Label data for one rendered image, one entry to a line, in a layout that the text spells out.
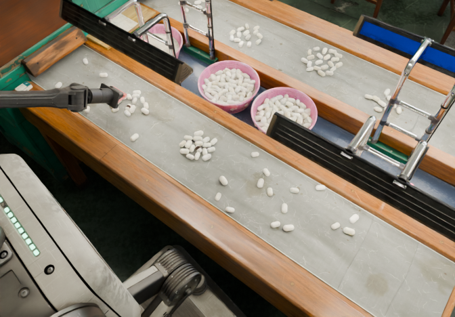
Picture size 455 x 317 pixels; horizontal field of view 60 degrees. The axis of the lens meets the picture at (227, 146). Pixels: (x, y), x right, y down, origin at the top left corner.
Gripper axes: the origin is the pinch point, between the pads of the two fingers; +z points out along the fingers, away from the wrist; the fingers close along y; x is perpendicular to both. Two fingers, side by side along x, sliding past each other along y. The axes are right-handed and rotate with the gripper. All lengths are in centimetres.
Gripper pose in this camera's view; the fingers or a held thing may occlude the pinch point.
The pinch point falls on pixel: (124, 95)
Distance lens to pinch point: 167.8
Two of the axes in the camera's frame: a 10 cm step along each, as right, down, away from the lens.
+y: -8.0, -4.8, 3.7
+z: 4.8, -1.2, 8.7
